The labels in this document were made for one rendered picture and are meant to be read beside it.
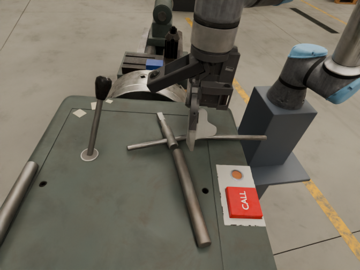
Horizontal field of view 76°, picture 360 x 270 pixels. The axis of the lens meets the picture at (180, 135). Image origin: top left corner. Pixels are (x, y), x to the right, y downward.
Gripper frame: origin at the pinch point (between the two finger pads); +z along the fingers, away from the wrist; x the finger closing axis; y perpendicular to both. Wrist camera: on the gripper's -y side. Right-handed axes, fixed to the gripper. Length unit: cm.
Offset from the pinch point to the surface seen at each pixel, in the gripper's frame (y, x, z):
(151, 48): -19, 128, 41
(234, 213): 8.3, -20.7, 1.1
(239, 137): 12.9, -1.2, 1.2
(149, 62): -14, 60, 17
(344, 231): 136, 30, 127
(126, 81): -18.6, 26.1, 5.5
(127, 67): -28, 79, 31
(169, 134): -4.2, -2.5, 0.1
